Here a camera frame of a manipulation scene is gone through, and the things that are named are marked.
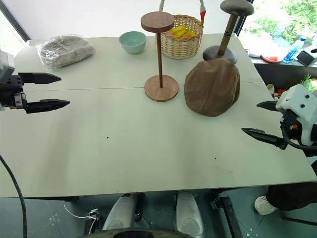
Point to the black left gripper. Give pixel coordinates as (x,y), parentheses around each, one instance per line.
(11,95)

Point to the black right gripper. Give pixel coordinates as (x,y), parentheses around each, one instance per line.
(288,126)

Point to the plastic bag with grey cloth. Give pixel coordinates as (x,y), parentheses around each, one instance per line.
(65,50)

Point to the grey mushroom hat stand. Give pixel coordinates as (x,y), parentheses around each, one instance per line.
(226,34)

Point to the brown wooden hat stand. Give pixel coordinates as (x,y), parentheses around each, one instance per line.
(161,88)

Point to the green plant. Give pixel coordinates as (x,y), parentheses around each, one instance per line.
(308,81)

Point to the red plate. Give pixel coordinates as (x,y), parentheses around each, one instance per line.
(271,59)

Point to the brown flat cap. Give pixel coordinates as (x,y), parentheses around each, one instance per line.
(213,86)

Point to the blue water bottle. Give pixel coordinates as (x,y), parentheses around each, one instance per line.
(293,50)

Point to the black box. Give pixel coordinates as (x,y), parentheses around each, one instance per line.
(307,57)

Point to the dark trouser leg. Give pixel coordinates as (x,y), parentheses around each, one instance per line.
(289,197)

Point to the white shoe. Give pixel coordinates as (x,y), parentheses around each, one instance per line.
(264,205)

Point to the teal bowl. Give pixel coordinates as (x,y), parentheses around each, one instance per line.
(133,43)

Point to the black table leg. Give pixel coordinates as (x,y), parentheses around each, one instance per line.
(229,218)

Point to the silver robot right leg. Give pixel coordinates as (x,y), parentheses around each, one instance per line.
(189,214)

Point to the silver robot leg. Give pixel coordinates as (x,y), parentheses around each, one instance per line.
(189,214)
(119,214)

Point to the yellow toy food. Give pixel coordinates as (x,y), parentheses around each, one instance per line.
(180,31)

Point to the silver robot left leg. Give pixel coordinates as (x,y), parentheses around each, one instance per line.
(119,214)

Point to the dark rounded robot body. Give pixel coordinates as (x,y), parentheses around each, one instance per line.
(135,234)

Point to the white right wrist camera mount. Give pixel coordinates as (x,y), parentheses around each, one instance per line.
(301,104)

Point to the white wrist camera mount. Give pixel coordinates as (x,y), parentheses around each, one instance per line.
(301,104)
(6,64)

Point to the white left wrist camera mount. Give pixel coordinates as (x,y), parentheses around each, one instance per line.
(6,64)

